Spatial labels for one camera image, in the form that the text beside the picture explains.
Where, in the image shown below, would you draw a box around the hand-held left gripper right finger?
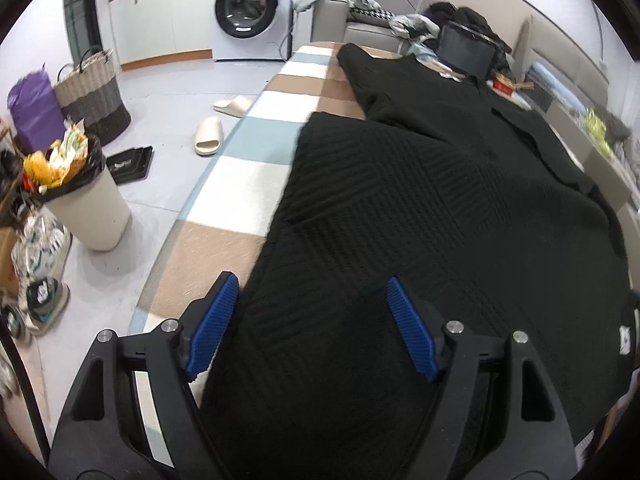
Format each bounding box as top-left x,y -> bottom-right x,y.
386,276 -> 578,480

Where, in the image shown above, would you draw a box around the grey crumpled garment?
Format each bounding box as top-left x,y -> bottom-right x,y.
390,12 -> 441,41

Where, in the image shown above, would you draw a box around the grey sofa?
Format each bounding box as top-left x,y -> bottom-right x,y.
310,0 -> 451,56

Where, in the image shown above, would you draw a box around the folded light blue cloths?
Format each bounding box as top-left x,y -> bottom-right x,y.
530,62 -> 586,111

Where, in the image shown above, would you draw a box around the houndstooth cloth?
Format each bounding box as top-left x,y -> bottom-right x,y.
350,2 -> 396,23

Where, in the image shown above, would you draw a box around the black plastic tray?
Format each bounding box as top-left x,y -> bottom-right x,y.
106,146 -> 153,184

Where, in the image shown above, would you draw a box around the grey upholstered bench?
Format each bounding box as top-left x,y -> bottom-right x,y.
515,15 -> 640,213

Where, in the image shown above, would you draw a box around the black teal sneaker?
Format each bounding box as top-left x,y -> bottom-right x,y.
20,277 -> 71,337

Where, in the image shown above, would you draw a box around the red snack packet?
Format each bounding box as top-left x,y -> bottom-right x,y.
492,72 -> 522,94

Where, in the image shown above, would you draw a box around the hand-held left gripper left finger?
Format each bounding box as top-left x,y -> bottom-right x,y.
47,271 -> 241,480

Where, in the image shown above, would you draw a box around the black knit sweater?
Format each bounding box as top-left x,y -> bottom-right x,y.
200,42 -> 640,480

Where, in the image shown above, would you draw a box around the wooden shoe rack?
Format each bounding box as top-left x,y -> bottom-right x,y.
0,120 -> 31,228

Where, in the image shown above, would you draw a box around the cream trash bin black liner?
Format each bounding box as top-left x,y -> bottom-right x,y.
37,135 -> 132,252

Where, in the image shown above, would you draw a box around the yellow green toy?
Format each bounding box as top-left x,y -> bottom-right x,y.
582,107 -> 616,157

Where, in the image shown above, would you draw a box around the black jacket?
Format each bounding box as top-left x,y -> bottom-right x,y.
425,2 -> 513,53

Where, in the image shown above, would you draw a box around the white floor cabinet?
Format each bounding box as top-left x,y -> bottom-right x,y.
107,0 -> 216,72

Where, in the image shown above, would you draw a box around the white sneakers pair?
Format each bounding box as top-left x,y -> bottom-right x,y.
12,210 -> 73,286

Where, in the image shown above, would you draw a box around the dark grey cloth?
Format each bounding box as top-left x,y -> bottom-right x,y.
602,110 -> 633,142

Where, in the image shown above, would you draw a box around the white washing machine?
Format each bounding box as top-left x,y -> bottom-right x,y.
207,0 -> 296,63

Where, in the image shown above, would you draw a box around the woven two-tone basket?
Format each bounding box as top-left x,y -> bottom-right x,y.
52,46 -> 132,147

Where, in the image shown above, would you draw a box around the cream slipper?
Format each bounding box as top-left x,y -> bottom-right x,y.
194,116 -> 224,157
213,96 -> 256,119

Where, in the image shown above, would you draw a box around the crumpled yellow wrappers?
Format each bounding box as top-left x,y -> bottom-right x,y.
22,120 -> 91,193

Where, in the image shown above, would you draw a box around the purple bag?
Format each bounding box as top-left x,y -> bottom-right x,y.
7,64 -> 68,156

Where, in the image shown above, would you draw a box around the checked beige blue blanket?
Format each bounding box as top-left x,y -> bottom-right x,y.
125,42 -> 531,461

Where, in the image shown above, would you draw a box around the dark glass door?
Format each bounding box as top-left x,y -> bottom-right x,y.
62,0 -> 121,67

